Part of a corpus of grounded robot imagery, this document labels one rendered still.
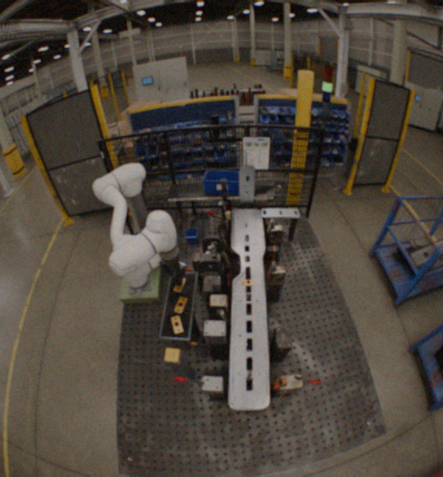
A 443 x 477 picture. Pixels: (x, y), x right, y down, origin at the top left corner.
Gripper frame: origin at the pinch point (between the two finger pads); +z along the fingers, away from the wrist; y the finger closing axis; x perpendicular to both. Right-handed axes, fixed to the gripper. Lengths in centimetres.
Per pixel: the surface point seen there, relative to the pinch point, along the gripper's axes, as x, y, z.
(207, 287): 4.9, 12.3, 10.3
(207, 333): -20.3, 19.7, 9.1
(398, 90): 306, 219, -71
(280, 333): -11, 53, 17
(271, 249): 47, 43, 21
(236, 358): -26.4, 34.3, 20.1
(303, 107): 130, 57, -50
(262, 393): -42, 50, 20
